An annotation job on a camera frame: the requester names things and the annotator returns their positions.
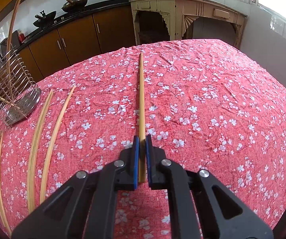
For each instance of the black kitchen appliance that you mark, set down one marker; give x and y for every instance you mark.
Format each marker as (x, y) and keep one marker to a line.
(2, 48)

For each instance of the cream wooden side table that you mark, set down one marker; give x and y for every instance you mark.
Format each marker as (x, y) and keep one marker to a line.
(177, 7)

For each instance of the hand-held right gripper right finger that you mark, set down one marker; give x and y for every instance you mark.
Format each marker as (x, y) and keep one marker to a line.
(148, 154)

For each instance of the small red bottle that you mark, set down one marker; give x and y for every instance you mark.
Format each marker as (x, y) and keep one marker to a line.
(21, 36)

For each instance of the brown lower kitchen cabinets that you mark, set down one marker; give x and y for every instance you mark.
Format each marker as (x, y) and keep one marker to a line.
(78, 29)

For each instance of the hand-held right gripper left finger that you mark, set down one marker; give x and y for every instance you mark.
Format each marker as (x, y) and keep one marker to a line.
(136, 154)

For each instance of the black kitchen countertop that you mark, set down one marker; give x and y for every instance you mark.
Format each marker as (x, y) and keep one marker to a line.
(100, 5)

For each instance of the red floral tablecloth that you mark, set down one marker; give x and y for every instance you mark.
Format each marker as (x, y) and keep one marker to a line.
(207, 104)

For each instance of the black wok with lid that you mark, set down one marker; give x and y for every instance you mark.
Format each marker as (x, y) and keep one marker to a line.
(74, 3)

